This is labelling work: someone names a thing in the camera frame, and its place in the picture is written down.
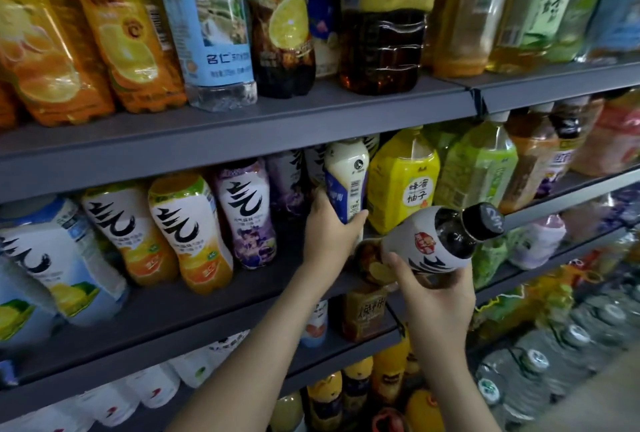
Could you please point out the person's left hand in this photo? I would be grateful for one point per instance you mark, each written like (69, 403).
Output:
(325, 237)

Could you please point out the person's right hand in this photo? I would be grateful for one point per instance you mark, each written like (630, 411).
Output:
(437, 311)

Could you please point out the person's left thumb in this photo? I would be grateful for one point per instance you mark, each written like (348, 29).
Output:
(358, 226)

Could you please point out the person's right thumb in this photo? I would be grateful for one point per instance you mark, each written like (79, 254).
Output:
(398, 267)

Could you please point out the dark soda bottle black cap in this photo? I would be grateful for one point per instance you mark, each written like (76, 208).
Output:
(432, 242)

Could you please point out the white and blue milk bottle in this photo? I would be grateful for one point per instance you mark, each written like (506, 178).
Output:
(346, 172)

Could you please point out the person's right forearm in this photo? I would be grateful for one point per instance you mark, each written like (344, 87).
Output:
(457, 386)

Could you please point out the person's left forearm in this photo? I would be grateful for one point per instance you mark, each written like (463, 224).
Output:
(255, 361)

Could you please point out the brown label drink bottle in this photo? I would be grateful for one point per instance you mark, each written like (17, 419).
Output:
(365, 314)

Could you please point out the yellow pomelo drink bottle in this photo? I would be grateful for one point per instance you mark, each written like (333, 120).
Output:
(402, 182)

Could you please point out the white grape soda bottle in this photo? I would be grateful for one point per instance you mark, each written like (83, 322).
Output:
(247, 212)
(287, 177)

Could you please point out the small green label bottle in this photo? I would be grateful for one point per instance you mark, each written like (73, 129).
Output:
(489, 262)

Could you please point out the white peach drink bottle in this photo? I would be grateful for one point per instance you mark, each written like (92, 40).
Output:
(316, 324)

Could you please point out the yellow cap juice bottle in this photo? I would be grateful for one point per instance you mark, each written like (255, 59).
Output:
(325, 401)
(390, 371)
(357, 384)

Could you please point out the green drink bottle white cap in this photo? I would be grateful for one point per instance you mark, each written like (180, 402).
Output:
(475, 167)

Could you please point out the white and pink bottle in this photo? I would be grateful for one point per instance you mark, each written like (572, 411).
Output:
(537, 242)

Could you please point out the yellow round drink bottle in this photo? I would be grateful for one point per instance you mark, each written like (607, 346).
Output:
(422, 411)

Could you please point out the white orange soda bottle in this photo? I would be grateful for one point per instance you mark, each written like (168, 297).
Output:
(192, 232)
(127, 232)

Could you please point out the brown tea bottle white cap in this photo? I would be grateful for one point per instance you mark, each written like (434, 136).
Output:
(530, 157)

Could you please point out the pale yellow drink bottle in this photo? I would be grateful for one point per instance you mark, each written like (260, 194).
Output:
(287, 414)

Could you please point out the group of clear water bottles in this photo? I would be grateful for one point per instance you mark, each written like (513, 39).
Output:
(560, 356)

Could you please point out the short grey shelf board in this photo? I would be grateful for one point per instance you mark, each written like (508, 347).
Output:
(555, 84)
(575, 197)

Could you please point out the dark tea bottle yellow label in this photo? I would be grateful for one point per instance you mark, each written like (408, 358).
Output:
(385, 37)

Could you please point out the dark plum drink bottle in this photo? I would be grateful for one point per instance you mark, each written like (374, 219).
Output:
(567, 147)

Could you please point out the large dark lemon soda bottle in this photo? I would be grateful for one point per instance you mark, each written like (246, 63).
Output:
(282, 22)

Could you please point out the amber tea bottle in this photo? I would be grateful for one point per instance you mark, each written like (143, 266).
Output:
(467, 12)

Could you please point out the red label drink bottle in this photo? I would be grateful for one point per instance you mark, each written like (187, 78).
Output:
(607, 137)

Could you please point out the clear water bottle blue label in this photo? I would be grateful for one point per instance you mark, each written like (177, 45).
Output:
(210, 27)

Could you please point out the green tea bottle green label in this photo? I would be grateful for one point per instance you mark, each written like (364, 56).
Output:
(537, 12)

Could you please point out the row of white bottles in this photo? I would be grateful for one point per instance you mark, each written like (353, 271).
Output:
(130, 391)

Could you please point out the white lemon soda bottle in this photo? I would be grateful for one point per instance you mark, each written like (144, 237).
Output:
(20, 311)
(60, 252)

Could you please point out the large orange juice bottle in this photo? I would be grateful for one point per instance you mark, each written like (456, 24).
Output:
(45, 47)
(125, 37)

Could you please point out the pale green drink bottle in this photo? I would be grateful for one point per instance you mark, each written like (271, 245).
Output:
(582, 12)

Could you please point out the light blue drink bottle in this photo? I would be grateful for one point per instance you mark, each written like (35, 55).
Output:
(617, 17)

